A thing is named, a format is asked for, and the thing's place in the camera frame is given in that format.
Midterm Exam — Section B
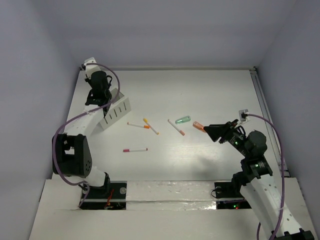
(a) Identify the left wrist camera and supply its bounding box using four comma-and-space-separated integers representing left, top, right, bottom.
80, 57, 100, 79

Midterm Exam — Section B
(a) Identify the aluminium rail right edge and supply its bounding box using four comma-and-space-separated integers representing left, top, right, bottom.
249, 67, 281, 171

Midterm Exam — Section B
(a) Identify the yellow capped white marker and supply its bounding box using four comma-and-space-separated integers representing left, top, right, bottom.
143, 118, 160, 135

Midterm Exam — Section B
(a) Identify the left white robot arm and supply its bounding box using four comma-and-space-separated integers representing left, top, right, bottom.
52, 70, 112, 198

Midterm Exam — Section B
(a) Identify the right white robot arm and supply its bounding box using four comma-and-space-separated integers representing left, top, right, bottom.
203, 120, 314, 240

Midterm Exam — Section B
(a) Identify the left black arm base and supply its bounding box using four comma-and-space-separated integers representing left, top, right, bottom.
80, 181, 127, 210

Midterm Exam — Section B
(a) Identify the orange capped white marker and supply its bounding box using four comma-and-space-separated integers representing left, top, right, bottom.
127, 122, 150, 129

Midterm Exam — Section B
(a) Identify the pink capped white marker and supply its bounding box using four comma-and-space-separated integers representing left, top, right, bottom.
123, 147, 148, 153

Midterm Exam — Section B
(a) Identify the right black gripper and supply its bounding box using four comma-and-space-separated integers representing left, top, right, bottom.
202, 118, 250, 157

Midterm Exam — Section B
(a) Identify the coral capped white marker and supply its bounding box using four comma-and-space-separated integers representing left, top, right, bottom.
167, 119, 185, 136

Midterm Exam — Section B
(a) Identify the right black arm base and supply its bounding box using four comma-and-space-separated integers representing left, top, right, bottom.
210, 181, 251, 210

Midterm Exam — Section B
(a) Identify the white slotted organizer box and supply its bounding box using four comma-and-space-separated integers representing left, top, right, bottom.
99, 91, 131, 130

